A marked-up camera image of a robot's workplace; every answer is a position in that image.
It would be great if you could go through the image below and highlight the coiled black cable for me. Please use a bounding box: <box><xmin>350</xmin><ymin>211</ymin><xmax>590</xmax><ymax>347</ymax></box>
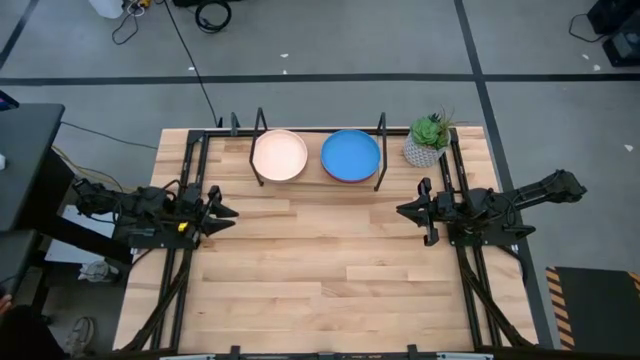
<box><xmin>193</xmin><ymin>0</ymin><xmax>233</xmax><ymax>35</ymax></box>

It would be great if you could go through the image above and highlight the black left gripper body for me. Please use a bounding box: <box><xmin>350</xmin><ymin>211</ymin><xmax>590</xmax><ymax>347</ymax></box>
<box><xmin>174</xmin><ymin>184</ymin><xmax>223</xmax><ymax>240</ymax></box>

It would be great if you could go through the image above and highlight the pale pink plate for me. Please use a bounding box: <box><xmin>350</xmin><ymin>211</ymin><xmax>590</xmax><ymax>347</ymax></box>
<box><xmin>252</xmin><ymin>129</ymin><xmax>309</xmax><ymax>183</ymax></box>

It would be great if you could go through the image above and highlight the black frame wooden shelf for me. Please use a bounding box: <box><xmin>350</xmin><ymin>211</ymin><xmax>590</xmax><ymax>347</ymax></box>
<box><xmin>248</xmin><ymin>107</ymin><xmax>389</xmax><ymax>194</ymax></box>

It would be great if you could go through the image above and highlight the white triangle-pattern plant pot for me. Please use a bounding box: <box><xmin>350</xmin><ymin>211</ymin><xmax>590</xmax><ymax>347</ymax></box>
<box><xmin>402</xmin><ymin>130</ymin><xmax>451</xmax><ymax>169</ymax></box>

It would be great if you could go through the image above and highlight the thin looped black cable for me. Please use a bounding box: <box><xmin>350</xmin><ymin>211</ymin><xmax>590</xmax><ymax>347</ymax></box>
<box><xmin>110</xmin><ymin>4</ymin><xmax>147</xmax><ymax>46</ymax></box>

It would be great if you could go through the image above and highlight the black desk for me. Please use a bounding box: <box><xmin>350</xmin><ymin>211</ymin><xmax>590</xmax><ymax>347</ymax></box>
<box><xmin>0</xmin><ymin>102</ymin><xmax>134</xmax><ymax>301</ymax></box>

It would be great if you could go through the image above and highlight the black hazard-striped floor mat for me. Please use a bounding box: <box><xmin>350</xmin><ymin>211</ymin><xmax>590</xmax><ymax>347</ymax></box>
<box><xmin>544</xmin><ymin>266</ymin><xmax>640</xmax><ymax>352</ymax></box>

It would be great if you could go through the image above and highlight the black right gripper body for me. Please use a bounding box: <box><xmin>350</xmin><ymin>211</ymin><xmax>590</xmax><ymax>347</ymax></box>
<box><xmin>418</xmin><ymin>177</ymin><xmax>459</xmax><ymax>247</ymax></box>

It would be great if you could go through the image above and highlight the blue plate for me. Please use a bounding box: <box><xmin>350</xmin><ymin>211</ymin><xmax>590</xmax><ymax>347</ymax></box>
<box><xmin>320</xmin><ymin>129</ymin><xmax>382</xmax><ymax>182</ymax></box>

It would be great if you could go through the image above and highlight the grey shoe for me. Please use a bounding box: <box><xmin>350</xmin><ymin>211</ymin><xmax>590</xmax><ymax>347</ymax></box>
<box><xmin>64</xmin><ymin>315</ymin><xmax>96</xmax><ymax>357</ymax></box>

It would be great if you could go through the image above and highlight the crumpled white cloth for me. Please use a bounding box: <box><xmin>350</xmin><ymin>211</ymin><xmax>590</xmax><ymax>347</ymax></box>
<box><xmin>78</xmin><ymin>259</ymin><xmax>121</xmax><ymax>284</ymax></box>

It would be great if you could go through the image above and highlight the person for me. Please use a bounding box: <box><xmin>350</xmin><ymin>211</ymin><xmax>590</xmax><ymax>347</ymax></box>
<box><xmin>0</xmin><ymin>292</ymin><xmax>69</xmax><ymax>360</ymax></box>

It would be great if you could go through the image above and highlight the black metal table frame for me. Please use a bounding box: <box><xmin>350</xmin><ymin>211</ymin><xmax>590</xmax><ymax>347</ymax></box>
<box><xmin>119</xmin><ymin>124</ymin><xmax>539</xmax><ymax>360</ymax></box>

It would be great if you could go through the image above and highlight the black equipment case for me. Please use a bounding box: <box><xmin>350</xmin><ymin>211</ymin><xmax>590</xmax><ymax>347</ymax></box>
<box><xmin>587</xmin><ymin>0</ymin><xmax>640</xmax><ymax>69</ymax></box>

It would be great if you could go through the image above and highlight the green succulent plant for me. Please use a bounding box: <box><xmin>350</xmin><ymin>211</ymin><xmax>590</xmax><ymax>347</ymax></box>
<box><xmin>409</xmin><ymin>107</ymin><xmax>455</xmax><ymax>151</ymax></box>

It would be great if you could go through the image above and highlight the long black floor cable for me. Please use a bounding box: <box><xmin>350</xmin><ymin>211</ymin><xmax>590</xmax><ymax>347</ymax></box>
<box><xmin>162</xmin><ymin>0</ymin><xmax>224</xmax><ymax>129</ymax></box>

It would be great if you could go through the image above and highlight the white bucket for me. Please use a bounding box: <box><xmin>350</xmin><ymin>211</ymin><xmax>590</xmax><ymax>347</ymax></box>
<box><xmin>88</xmin><ymin>0</ymin><xmax>125</xmax><ymax>20</ymax></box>

